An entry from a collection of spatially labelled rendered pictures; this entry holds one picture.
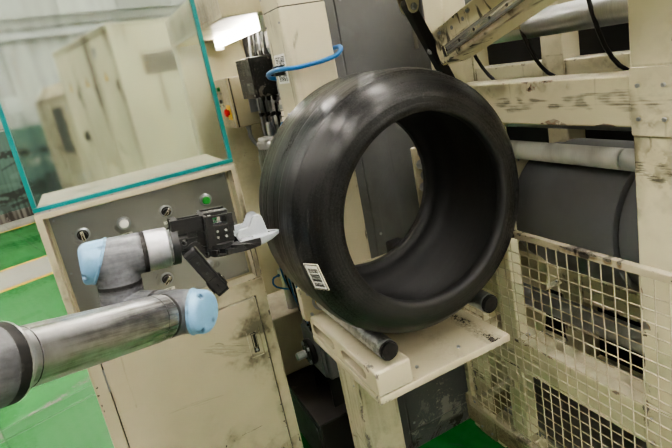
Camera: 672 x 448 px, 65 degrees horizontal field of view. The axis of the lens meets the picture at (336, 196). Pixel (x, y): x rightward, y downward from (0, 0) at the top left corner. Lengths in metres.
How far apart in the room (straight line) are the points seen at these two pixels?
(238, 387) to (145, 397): 0.28
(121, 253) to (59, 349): 0.29
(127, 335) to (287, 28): 0.84
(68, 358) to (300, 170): 0.50
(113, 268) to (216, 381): 0.87
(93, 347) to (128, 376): 0.95
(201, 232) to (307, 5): 0.65
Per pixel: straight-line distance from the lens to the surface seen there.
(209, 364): 1.75
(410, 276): 1.41
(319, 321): 1.41
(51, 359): 0.73
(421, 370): 1.26
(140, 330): 0.83
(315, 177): 0.97
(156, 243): 0.99
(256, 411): 1.88
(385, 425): 1.76
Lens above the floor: 1.51
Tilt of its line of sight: 14 degrees down
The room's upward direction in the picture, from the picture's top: 11 degrees counter-clockwise
